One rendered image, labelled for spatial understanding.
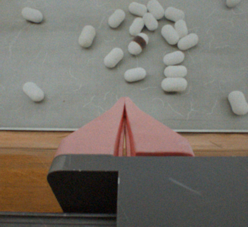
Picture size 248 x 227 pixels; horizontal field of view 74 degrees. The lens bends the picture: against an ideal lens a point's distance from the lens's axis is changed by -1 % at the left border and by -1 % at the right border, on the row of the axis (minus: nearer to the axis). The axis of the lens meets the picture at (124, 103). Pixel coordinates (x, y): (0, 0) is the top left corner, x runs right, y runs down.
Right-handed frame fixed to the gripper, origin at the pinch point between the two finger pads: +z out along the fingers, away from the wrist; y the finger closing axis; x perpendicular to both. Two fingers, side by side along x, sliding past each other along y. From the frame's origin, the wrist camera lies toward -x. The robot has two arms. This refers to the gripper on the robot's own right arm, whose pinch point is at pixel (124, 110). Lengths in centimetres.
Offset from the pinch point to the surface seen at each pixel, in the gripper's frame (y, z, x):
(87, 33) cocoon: 5.8, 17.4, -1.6
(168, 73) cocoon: -6.4, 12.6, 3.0
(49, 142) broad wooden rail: 10.0, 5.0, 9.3
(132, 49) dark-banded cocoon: -1.2, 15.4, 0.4
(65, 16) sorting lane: 10.6, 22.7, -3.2
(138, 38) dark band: -2.1, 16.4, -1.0
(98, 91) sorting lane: 4.0, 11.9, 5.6
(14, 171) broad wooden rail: 13.7, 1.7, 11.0
